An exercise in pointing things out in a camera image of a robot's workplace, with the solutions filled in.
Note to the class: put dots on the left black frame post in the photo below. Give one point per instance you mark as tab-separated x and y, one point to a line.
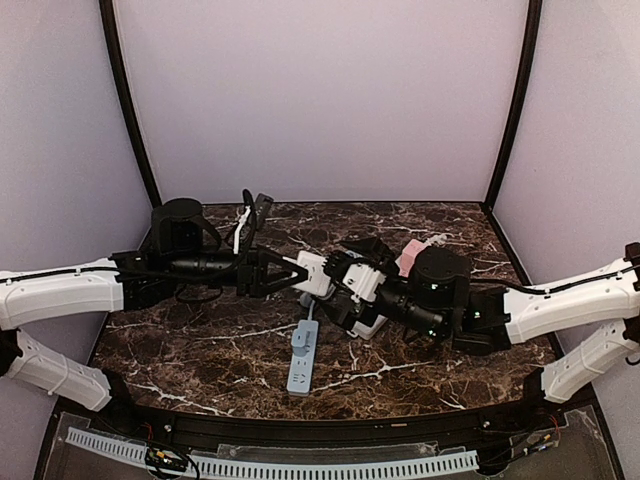
128	110

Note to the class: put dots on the blue power strip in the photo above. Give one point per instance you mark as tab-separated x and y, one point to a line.
301	368

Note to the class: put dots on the pink cube socket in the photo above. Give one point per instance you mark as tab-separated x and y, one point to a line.
407	258

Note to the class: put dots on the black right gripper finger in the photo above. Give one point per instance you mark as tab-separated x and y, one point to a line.
372	248
341	310

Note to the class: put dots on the right black frame post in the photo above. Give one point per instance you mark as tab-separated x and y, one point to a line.
525	64

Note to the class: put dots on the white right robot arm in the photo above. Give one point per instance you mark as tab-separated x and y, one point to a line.
500	314

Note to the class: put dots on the white slotted cable duct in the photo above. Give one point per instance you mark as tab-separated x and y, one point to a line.
406	461

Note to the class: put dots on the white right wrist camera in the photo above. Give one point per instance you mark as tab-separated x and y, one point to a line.
362	281

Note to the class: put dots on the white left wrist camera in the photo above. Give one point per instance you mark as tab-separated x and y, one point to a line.
237	233

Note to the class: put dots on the blue plug adapter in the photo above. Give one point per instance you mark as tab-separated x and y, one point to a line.
299	342

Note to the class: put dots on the black frame post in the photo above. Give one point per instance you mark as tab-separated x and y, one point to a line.
525	64
128	110

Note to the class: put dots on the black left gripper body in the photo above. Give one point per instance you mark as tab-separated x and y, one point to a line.
248	272

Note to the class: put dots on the white multicolour power strip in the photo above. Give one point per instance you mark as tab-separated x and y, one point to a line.
370	327

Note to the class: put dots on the black front rail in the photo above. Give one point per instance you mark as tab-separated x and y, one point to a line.
476	427

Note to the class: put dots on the white cube socket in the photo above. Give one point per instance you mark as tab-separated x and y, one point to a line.
317	282

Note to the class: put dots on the small circuit board left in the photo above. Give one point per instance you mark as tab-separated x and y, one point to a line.
165	460

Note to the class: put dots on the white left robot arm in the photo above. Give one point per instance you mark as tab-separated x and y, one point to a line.
121	282

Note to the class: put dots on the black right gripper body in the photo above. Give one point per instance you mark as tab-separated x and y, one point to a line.
342	298

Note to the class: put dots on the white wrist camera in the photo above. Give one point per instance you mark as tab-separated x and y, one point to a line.
237	233
362	281

